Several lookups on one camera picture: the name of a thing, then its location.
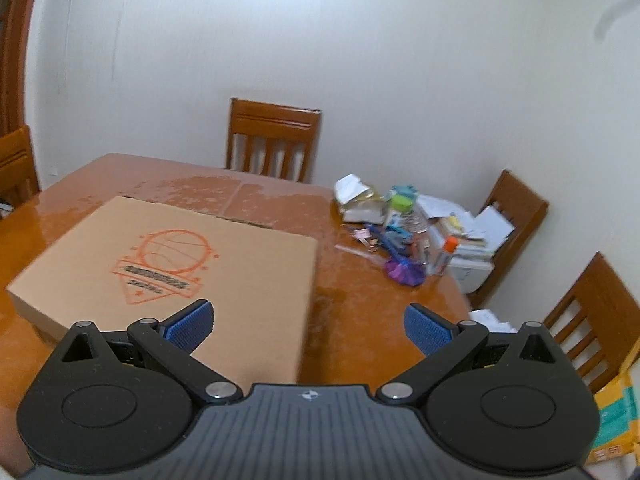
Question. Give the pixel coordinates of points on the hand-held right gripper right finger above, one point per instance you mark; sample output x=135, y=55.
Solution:
x=425, y=330

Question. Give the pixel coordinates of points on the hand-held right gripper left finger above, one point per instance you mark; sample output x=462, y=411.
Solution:
x=190, y=327

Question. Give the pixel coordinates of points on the cardboard box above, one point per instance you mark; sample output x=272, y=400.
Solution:
x=175, y=260

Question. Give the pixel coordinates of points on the brown wooden desktop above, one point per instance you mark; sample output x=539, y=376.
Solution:
x=350, y=280

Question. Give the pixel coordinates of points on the purple frilly object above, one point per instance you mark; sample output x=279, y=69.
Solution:
x=405, y=272

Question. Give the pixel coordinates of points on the loose white papers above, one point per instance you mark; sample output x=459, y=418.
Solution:
x=492, y=320

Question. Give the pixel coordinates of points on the orange cap glue stick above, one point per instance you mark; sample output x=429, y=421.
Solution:
x=447, y=252

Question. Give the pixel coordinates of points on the clear plastic ruler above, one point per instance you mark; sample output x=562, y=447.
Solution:
x=357, y=252

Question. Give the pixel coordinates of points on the pink binder clip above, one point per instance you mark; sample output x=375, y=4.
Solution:
x=365, y=237

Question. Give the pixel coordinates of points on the stack of papers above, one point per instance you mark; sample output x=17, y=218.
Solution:
x=480, y=230

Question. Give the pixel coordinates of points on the green lid jar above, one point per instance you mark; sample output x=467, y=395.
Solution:
x=401, y=210

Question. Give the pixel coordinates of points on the open tissue pack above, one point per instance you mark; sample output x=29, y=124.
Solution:
x=360, y=200

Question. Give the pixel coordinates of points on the brown wooden chair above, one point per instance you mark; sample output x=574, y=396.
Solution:
x=520, y=200
x=272, y=120
x=17, y=160
x=600, y=290

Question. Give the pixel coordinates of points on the yellow teal carton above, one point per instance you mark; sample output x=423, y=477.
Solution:
x=615, y=410

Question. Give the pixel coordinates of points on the teal toy camera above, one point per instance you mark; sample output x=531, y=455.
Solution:
x=404, y=191

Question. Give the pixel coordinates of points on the brown wooden door frame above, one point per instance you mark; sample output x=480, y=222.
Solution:
x=12, y=60

